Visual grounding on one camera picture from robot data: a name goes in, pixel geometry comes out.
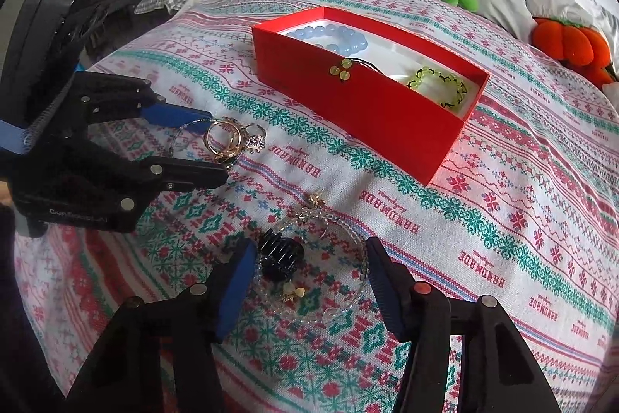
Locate orange pumpkin plush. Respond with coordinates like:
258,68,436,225
532,19,598,68

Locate small green charm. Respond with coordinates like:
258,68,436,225
329,59,388,81

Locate green bead black cord bracelet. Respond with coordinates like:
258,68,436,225
406,65,469,106

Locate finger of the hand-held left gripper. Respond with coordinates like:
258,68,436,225
53,72,214,138
63,139,229,197

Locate pale blue bead bracelet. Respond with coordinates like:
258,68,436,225
285,23,369,52

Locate clear bead necklace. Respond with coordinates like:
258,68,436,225
251,200,369,323

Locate crystal ring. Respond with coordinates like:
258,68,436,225
242,124,268,153

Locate gold rings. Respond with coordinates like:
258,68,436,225
205,118,245,165

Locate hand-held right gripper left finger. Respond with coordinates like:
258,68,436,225
58,240,259,413

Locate patterned knit-print blanket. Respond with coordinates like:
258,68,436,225
14,0,619,413

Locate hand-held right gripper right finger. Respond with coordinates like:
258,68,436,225
365,236,564,413

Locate red pumpkin plush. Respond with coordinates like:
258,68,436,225
575,31,618,91

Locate red jewelry box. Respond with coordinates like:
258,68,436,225
251,5,491,187

